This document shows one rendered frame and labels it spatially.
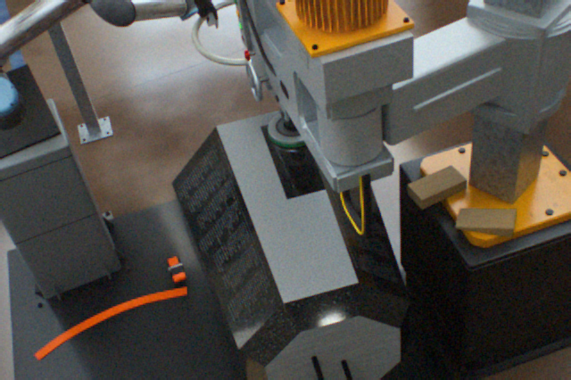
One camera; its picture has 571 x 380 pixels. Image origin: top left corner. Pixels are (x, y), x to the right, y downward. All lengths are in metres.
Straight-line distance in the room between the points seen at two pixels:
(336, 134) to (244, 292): 0.76
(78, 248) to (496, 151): 2.02
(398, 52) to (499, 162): 0.92
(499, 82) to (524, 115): 0.16
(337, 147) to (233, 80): 2.78
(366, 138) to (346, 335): 0.71
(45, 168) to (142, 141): 1.33
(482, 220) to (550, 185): 0.33
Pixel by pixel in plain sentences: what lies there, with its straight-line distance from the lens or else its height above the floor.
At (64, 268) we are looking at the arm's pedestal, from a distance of 3.73.
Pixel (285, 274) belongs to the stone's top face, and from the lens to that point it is 2.47.
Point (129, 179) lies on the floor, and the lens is 4.31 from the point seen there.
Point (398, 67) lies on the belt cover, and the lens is 1.92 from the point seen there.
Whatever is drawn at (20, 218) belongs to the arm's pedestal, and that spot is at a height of 0.56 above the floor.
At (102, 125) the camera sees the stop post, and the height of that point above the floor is 0.01.
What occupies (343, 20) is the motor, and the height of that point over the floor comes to 1.79.
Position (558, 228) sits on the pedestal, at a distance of 2.80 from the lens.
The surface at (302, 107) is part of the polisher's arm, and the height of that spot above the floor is 1.34.
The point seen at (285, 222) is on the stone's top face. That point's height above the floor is 0.87.
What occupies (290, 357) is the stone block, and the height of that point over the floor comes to 0.68.
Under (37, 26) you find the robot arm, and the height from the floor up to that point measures 1.39.
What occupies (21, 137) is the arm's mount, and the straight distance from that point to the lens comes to 3.33.
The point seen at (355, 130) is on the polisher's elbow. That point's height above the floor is 1.43.
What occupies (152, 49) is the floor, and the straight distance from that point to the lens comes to 5.37.
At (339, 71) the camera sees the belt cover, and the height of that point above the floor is 1.70.
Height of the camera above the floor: 2.76
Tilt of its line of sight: 44 degrees down
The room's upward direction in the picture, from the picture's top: 9 degrees counter-clockwise
